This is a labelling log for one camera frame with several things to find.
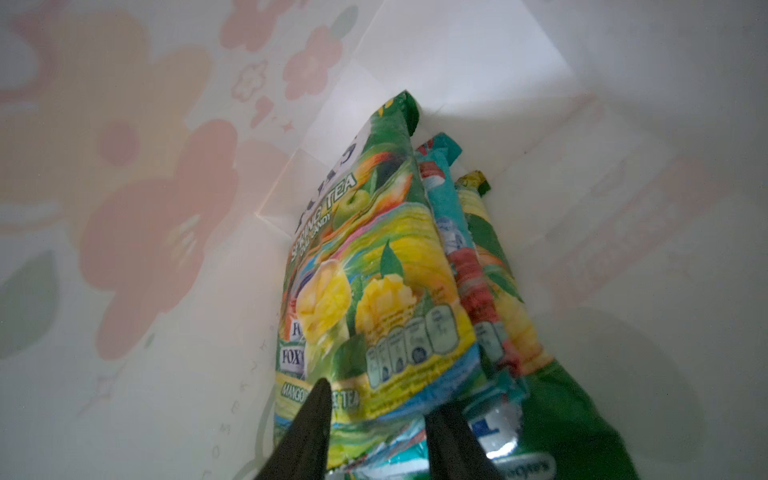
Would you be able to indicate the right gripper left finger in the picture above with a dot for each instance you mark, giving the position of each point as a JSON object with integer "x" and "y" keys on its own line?
{"x": 303, "y": 451}

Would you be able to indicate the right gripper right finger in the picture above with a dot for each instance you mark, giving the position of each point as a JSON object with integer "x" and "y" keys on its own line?
{"x": 453, "y": 450}

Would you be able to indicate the white paper bag with flower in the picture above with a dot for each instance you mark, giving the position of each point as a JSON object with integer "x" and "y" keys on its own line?
{"x": 157, "y": 158}

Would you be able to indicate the green candy packet in bag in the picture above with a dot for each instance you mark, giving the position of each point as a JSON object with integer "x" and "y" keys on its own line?
{"x": 561, "y": 434}

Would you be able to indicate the teal red candy packet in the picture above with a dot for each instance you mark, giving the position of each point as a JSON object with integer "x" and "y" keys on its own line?
{"x": 487, "y": 405}

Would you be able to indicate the green spring tea candy packet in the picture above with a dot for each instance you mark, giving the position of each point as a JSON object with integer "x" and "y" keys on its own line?
{"x": 369, "y": 299}

